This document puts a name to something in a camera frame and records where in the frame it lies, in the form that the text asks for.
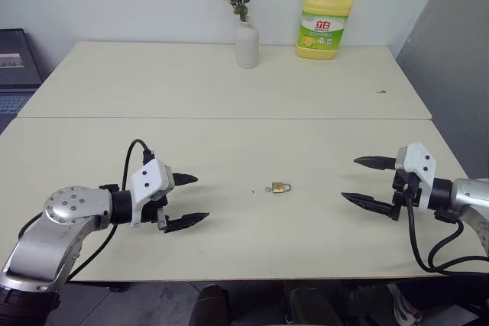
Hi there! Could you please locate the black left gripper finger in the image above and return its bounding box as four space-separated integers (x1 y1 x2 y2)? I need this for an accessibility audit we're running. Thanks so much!
173 173 199 187
164 211 211 234

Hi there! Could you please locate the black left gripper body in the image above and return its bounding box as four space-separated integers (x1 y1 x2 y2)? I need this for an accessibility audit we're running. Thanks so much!
141 188 176 234

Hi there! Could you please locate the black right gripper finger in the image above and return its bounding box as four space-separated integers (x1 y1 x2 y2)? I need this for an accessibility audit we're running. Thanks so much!
353 155 398 171
341 192 402 221

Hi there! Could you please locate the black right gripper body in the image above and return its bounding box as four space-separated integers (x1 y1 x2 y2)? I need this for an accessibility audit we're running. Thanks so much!
391 168 421 221

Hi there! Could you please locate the dark rounded shape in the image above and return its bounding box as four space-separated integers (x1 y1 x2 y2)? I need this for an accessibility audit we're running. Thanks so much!
189 283 232 326
281 281 345 326

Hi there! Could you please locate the small brass padlock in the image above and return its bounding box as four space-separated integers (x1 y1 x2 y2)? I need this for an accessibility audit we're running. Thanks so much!
270 181 293 195

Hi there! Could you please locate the white and red shoe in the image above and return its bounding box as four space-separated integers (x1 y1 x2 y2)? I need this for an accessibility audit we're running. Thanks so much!
385 282 423 324

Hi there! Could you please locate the grey partition panel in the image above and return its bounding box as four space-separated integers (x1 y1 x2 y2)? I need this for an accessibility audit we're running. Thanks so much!
395 0 489 182

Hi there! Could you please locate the yellow detergent pump bottle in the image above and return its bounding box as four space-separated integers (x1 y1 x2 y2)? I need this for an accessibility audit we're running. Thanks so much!
294 0 357 62

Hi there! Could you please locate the white ceramic vase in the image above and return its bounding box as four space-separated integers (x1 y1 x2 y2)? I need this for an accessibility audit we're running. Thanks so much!
234 16 261 69

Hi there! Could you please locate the black laptop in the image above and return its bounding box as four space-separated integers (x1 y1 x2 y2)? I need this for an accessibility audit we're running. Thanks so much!
0 27 44 134

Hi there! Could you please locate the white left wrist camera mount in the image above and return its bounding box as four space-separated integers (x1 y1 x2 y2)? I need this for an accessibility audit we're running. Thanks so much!
128 159 176 229

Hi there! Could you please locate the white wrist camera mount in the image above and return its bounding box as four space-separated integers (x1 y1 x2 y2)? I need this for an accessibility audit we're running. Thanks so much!
128 159 176 229
395 143 437 212

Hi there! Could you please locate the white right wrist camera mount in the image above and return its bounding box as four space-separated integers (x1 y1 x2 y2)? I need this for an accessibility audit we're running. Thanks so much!
395 143 437 212

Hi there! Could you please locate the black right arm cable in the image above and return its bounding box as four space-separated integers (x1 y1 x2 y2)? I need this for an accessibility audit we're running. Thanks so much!
405 184 489 276

